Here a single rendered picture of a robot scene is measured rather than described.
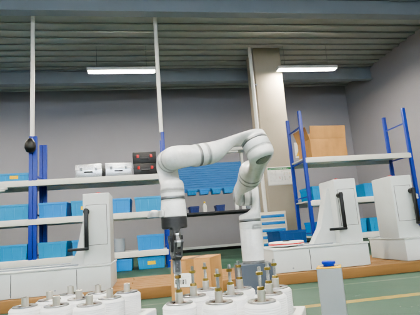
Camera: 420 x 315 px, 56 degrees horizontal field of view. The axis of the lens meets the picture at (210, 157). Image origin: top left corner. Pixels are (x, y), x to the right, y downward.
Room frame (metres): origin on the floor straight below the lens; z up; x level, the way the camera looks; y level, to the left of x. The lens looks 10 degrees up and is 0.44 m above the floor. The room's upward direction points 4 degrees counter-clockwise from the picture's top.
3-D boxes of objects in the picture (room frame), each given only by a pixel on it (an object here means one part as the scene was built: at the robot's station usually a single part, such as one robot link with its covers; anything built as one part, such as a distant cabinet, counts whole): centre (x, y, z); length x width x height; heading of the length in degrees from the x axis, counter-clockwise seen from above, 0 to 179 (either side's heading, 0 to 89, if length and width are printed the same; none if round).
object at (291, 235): (5.91, -1.02, 0.18); 0.50 x 0.41 x 0.37; 14
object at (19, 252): (5.65, 2.75, 0.36); 0.50 x 0.38 x 0.21; 8
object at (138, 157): (5.90, 0.98, 1.57); 0.42 x 0.34 x 0.17; 9
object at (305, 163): (6.50, -2.30, 1.10); 1.89 x 0.64 x 2.20; 99
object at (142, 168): (5.90, 0.98, 1.40); 0.42 x 0.34 x 0.17; 11
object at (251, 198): (1.71, -0.15, 0.54); 0.09 x 0.09 x 0.17; 4
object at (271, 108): (7.82, -1.25, 2.00); 0.56 x 0.56 x 4.00; 9
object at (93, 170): (5.77, 1.76, 1.42); 0.42 x 0.37 x 0.20; 7
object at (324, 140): (6.43, -1.82, 1.70); 0.71 x 0.54 x 0.51; 103
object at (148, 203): (5.92, 0.97, 0.89); 0.50 x 0.38 x 0.21; 9
